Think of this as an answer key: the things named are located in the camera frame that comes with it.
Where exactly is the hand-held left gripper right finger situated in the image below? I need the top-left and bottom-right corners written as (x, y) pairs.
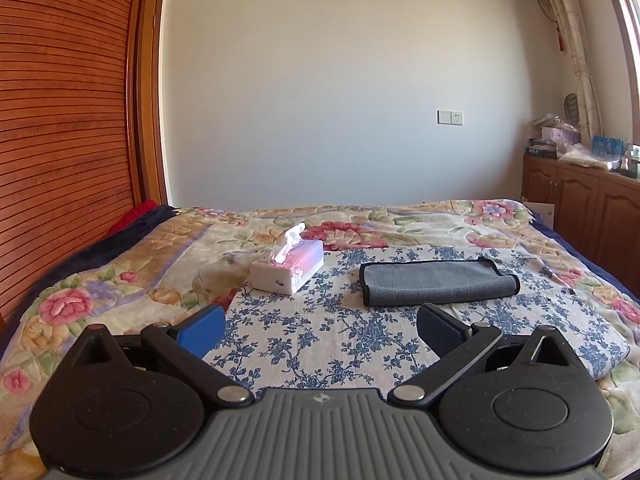
top-left (387, 303), bottom-right (583, 408)

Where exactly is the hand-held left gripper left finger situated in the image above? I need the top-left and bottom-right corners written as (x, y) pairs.
top-left (65, 304), bottom-right (256, 408)

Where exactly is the purple and grey towel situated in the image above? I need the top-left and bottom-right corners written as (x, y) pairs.
top-left (359, 256), bottom-right (521, 307)

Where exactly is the floral bedspread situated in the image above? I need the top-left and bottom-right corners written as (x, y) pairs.
top-left (0, 200), bottom-right (640, 480)

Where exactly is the blue floral white cloth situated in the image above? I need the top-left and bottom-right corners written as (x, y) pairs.
top-left (202, 245), bottom-right (630, 393)

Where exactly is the pink and white tissue box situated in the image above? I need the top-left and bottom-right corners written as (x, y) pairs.
top-left (249, 222), bottom-right (325, 295)

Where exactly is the dark blue blanket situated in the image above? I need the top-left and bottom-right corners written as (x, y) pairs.
top-left (0, 204), bottom-right (179, 346)

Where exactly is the red cloth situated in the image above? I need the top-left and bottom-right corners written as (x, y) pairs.
top-left (107, 200), bottom-right (160, 236)

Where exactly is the white cardboard box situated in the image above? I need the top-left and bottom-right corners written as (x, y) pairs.
top-left (522, 201), bottom-right (555, 226)

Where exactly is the navy bed sheet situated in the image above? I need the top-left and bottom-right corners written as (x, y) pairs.
top-left (530, 210), bottom-right (640, 306)

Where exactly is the wooden cabinet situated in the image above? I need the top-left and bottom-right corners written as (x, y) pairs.
top-left (522, 154), bottom-right (640, 291)

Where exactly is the clear plastic bag with cloth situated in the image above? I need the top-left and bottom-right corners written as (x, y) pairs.
top-left (557, 143), bottom-right (624, 171)

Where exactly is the slatted wooden wardrobe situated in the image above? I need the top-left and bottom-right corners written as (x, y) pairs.
top-left (0, 0), bottom-right (156, 331)

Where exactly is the blue box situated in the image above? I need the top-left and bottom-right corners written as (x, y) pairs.
top-left (592, 135), bottom-right (624, 157)

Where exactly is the cream patterned curtain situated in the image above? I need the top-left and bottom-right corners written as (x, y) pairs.
top-left (532, 0), bottom-right (603, 137)

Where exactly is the wooden door frame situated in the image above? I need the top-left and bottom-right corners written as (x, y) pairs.
top-left (136, 0), bottom-right (169, 207)

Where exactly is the wooden window frame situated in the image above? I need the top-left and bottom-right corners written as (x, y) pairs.
top-left (607, 0), bottom-right (640, 126)

